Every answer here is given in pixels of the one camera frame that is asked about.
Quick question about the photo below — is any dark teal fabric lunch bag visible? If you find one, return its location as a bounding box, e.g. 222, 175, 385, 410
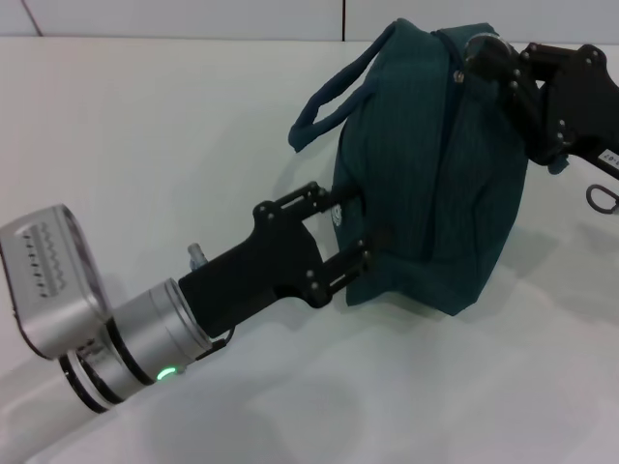
288, 17, 571, 317

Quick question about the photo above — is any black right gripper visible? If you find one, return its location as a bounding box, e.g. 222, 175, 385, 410
465, 38, 619, 184

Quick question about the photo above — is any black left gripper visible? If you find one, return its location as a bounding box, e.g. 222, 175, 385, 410
178, 181, 397, 338

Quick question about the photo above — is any grey right wrist cable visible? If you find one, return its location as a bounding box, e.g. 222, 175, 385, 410
585, 182, 619, 215

